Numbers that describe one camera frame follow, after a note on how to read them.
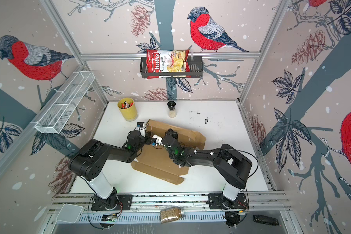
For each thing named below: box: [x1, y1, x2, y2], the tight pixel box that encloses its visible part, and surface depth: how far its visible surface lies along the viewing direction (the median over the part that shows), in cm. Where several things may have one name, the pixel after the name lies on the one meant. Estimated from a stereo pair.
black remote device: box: [252, 214, 279, 227], surface depth 68 cm
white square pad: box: [56, 203, 84, 224], surface depth 71 cm
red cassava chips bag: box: [145, 49, 192, 79], surface depth 90 cm
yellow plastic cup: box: [117, 97, 138, 122], surface depth 106 cm
